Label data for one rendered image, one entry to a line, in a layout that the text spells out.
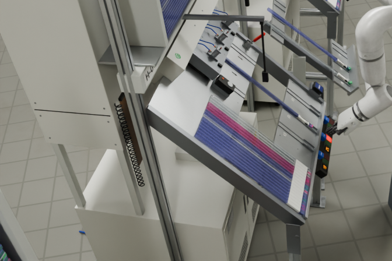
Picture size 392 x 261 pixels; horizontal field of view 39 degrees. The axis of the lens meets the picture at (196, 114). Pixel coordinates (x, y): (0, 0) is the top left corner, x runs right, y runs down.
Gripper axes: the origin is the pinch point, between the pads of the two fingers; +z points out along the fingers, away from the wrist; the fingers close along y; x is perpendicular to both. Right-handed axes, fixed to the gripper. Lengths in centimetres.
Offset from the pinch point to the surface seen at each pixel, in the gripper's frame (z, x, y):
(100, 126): 25, 80, -49
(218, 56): -1, 60, -10
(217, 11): -1, 67, 14
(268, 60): 5.5, 35.4, 18.9
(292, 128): 5.4, 15.6, -8.1
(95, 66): 2, 95, -49
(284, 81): 8.4, 23.1, 18.9
